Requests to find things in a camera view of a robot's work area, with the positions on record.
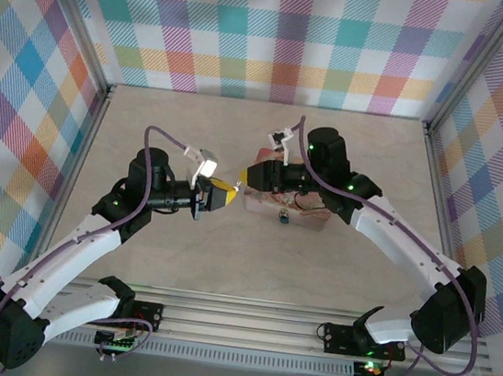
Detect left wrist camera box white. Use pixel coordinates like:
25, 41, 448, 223
178, 143, 221, 193

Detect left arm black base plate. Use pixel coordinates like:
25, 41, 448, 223
119, 298, 166, 335

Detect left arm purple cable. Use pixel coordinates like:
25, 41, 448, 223
0, 108, 195, 376

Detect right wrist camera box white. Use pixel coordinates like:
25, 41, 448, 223
264, 125, 297, 166

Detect aluminium extrusion base rails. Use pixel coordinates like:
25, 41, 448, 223
42, 270, 501, 376

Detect grey slotted cable duct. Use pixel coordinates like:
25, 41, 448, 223
45, 325, 389, 376

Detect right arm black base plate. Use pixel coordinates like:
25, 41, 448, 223
320, 321, 409, 363

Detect aluminium table side rail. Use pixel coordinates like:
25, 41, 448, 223
394, 121, 497, 336
23, 77, 117, 291

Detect aluminium corner frame post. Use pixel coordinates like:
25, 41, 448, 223
21, 0, 127, 97
420, 0, 503, 143

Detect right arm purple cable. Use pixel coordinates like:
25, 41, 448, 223
261, 113, 503, 376

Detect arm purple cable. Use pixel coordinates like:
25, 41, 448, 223
0, 108, 195, 376
261, 113, 503, 376

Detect pink illustrated diary book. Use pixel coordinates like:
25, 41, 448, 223
240, 144, 341, 234

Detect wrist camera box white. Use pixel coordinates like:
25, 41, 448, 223
264, 125, 297, 166
178, 143, 221, 193

